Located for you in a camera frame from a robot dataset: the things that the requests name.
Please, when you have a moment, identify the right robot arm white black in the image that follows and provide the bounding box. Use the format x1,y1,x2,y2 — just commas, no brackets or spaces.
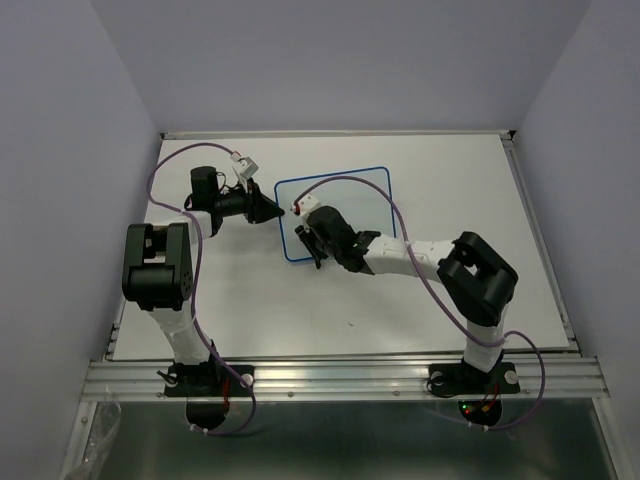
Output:
292,198,518,390

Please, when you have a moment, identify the purple cable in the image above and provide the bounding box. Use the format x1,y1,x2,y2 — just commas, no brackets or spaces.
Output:
294,175,546,434
146,142,259,436

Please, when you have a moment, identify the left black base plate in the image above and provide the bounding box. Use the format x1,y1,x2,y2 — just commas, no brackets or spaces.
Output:
157,362,250,398

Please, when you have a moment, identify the clear plastic sheet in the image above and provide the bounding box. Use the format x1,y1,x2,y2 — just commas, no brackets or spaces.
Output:
59,395,122,479

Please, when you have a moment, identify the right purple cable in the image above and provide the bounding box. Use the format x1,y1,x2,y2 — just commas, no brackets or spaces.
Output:
294,175,546,434

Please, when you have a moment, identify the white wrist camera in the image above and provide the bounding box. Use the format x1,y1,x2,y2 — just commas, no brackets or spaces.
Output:
291,194,322,219
230,151,259,185

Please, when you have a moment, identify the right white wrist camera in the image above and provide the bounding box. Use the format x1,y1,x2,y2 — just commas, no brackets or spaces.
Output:
291,194,322,219

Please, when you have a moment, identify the blue framed whiteboard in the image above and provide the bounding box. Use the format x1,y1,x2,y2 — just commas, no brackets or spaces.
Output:
274,166,397,263

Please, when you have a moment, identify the aluminium back rail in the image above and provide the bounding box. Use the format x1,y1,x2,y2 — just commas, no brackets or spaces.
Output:
160,129,517,141

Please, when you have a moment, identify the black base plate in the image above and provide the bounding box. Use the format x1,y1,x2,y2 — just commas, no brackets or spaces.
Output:
157,362,250,398
427,362,521,398

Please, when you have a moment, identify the aluminium rail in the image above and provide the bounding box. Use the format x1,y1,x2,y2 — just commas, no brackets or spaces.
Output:
499,130,582,354
81,353,610,402
160,129,517,141

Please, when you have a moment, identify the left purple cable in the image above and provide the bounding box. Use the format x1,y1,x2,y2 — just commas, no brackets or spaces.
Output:
146,142,259,436

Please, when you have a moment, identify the aluminium front rail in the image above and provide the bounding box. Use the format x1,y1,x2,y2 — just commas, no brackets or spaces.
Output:
81,353,610,402

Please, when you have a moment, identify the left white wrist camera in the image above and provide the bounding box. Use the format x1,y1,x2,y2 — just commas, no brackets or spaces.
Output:
230,151,259,185

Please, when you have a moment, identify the aluminium right side rail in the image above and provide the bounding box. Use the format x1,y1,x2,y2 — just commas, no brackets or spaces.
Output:
499,130,582,354

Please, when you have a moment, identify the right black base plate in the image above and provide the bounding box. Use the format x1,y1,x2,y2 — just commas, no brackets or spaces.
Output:
427,362,521,398

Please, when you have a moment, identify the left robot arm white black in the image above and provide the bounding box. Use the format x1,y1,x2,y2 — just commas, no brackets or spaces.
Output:
122,166,284,394

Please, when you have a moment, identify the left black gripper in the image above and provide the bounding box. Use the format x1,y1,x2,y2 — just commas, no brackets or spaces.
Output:
214,177,285,225

